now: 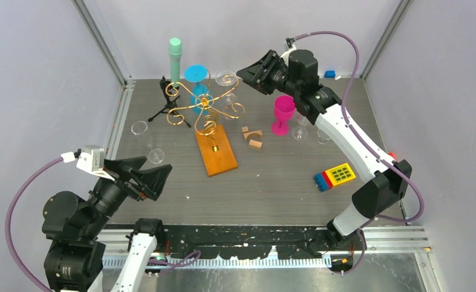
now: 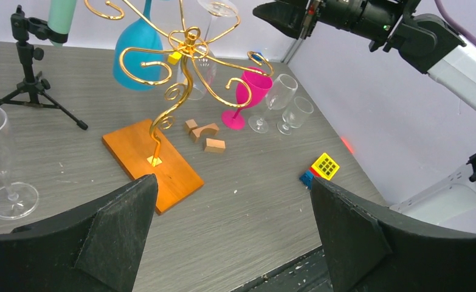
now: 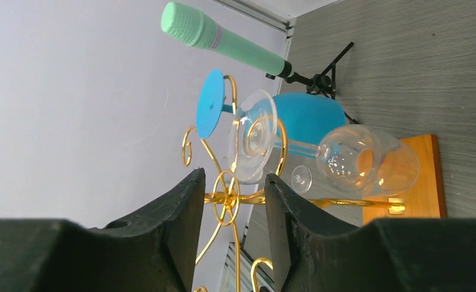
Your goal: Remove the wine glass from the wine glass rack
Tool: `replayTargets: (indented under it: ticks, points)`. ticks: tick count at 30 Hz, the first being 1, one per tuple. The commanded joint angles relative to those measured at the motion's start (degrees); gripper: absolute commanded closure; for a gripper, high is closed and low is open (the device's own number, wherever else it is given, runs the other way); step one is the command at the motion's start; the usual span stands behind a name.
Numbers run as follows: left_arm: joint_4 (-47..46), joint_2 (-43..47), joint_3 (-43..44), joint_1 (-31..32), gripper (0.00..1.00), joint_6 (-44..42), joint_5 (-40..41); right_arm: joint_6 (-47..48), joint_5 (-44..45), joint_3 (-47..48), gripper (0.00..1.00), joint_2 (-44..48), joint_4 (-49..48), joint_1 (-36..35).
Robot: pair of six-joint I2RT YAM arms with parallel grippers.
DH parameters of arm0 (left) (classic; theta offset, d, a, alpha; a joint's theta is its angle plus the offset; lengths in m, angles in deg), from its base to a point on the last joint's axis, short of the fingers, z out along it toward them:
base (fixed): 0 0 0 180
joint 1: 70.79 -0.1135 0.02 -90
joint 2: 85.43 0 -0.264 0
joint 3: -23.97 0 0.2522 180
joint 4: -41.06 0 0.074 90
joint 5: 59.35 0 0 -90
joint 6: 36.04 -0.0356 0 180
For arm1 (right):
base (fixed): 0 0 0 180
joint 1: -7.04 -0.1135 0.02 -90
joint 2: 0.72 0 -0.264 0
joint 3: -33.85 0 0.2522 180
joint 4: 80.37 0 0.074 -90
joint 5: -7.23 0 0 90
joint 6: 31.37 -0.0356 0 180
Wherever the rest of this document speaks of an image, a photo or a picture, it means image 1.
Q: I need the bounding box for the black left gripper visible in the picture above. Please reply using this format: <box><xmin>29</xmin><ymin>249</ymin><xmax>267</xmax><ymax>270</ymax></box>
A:
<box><xmin>82</xmin><ymin>154</ymin><xmax>171</xmax><ymax>235</ymax></box>

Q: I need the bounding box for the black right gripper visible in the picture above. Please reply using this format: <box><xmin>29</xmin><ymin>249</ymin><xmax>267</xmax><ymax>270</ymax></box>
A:
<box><xmin>236</xmin><ymin>50</ymin><xmax>300</xmax><ymax>98</ymax></box>

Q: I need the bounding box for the pink plastic wine glass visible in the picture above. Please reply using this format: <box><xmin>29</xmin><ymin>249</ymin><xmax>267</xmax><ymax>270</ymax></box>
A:
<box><xmin>271</xmin><ymin>95</ymin><xmax>296</xmax><ymax>136</ymax></box>

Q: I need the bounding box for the clear wine glass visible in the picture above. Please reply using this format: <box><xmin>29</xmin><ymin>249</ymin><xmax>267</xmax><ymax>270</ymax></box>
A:
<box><xmin>291</xmin><ymin>114</ymin><xmax>311</xmax><ymax>141</ymax></box>
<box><xmin>317</xmin><ymin>129</ymin><xmax>331</xmax><ymax>145</ymax></box>
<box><xmin>215</xmin><ymin>70</ymin><xmax>238</xmax><ymax>120</ymax></box>
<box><xmin>131</xmin><ymin>120</ymin><xmax>165</xmax><ymax>164</ymax></box>

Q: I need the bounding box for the clear wine glass front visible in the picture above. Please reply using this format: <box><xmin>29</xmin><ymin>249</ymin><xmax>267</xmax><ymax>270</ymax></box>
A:
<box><xmin>291</xmin><ymin>114</ymin><xmax>311</xmax><ymax>141</ymax></box>

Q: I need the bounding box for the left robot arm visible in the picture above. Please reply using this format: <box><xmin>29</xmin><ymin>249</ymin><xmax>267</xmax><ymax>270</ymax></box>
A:
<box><xmin>42</xmin><ymin>156</ymin><xmax>173</xmax><ymax>291</ymax></box>

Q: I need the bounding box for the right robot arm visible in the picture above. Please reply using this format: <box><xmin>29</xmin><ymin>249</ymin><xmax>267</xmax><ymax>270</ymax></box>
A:
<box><xmin>236</xmin><ymin>49</ymin><xmax>412</xmax><ymax>250</ymax></box>

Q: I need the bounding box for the blue plastic wine glass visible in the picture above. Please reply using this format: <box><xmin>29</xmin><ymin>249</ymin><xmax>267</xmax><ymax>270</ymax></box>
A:
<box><xmin>184</xmin><ymin>64</ymin><xmax>209</xmax><ymax>105</ymax></box>

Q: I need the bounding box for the orange wooden rack base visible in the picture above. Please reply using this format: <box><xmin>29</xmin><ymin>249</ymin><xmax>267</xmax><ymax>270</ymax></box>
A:
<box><xmin>195</xmin><ymin>124</ymin><xmax>238</xmax><ymax>177</ymax></box>

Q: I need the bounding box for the wooden arch block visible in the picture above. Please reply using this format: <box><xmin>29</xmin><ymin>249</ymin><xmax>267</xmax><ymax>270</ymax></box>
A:
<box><xmin>243</xmin><ymin>130</ymin><xmax>263</xmax><ymax>140</ymax></box>

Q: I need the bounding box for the wooden rectangular block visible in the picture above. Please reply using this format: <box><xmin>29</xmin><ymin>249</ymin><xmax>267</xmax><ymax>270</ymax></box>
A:
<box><xmin>248</xmin><ymin>139</ymin><xmax>263</xmax><ymax>150</ymax></box>

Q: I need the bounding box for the small blue block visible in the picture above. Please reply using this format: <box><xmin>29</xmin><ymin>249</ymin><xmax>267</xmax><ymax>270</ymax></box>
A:
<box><xmin>324</xmin><ymin>70</ymin><xmax>336</xmax><ymax>78</ymax></box>

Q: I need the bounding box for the green microphone on tripod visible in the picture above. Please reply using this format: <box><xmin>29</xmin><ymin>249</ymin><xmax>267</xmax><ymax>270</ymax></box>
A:
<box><xmin>148</xmin><ymin>37</ymin><xmax>182</xmax><ymax>122</ymax></box>

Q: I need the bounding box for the colourful toy block calculator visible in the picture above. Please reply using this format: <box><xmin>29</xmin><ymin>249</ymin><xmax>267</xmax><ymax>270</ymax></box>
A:
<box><xmin>314</xmin><ymin>163</ymin><xmax>356</xmax><ymax>192</ymax></box>

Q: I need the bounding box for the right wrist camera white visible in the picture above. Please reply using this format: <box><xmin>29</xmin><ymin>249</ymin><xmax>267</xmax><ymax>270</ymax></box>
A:
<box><xmin>280</xmin><ymin>37</ymin><xmax>297</xmax><ymax>64</ymax></box>

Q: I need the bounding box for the gold wire wine glass rack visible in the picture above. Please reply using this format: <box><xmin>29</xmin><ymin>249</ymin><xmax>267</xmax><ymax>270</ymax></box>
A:
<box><xmin>167</xmin><ymin>69</ymin><xmax>245</xmax><ymax>137</ymax></box>

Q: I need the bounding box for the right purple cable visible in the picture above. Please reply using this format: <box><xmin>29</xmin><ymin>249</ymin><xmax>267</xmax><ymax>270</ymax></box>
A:
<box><xmin>292</xmin><ymin>30</ymin><xmax>426</xmax><ymax>276</ymax></box>

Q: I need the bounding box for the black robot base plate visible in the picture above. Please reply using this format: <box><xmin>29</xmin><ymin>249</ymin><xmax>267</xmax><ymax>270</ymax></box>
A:
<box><xmin>155</xmin><ymin>225</ymin><xmax>362</xmax><ymax>260</ymax></box>

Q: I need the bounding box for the aluminium frame rail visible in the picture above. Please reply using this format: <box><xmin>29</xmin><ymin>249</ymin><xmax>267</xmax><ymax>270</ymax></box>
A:
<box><xmin>71</xmin><ymin>0</ymin><xmax>127</xmax><ymax>87</ymax></box>

